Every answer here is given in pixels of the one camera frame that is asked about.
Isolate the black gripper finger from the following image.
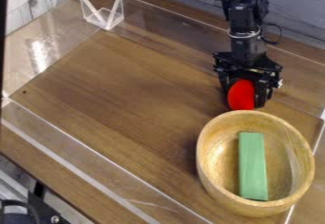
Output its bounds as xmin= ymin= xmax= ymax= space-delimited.
xmin=218 ymin=72 xmax=232 ymax=94
xmin=255 ymin=78 xmax=273 ymax=108

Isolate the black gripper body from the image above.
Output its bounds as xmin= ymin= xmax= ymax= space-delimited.
xmin=212 ymin=27 xmax=283 ymax=88

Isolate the red plush tomato toy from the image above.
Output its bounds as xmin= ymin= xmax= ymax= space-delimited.
xmin=227 ymin=79 xmax=255 ymax=110

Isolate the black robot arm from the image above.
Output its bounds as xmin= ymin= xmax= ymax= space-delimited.
xmin=212 ymin=0 xmax=283 ymax=110

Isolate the green rectangular block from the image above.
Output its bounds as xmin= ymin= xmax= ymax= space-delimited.
xmin=238 ymin=132 xmax=267 ymax=201

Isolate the wooden bowl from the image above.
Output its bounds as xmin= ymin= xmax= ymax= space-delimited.
xmin=195 ymin=110 xmax=314 ymax=218

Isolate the clear acrylic back wall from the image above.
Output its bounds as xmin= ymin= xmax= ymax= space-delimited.
xmin=112 ymin=0 xmax=325 ymax=118

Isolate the clear acrylic wall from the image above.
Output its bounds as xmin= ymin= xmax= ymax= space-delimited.
xmin=2 ymin=0 xmax=99 ymax=97
xmin=112 ymin=0 xmax=325 ymax=118
xmin=1 ymin=99 xmax=212 ymax=224

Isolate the clear acrylic corner bracket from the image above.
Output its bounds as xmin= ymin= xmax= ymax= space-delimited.
xmin=80 ymin=0 xmax=124 ymax=30

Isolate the clear acrylic front wall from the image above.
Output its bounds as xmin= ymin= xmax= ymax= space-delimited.
xmin=1 ymin=99 xmax=212 ymax=224

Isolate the clear acrylic left wall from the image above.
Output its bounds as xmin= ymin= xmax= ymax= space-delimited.
xmin=2 ymin=0 xmax=99 ymax=97

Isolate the black clamp with cable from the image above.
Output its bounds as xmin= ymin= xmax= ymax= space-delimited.
xmin=0 ymin=193 xmax=72 ymax=224

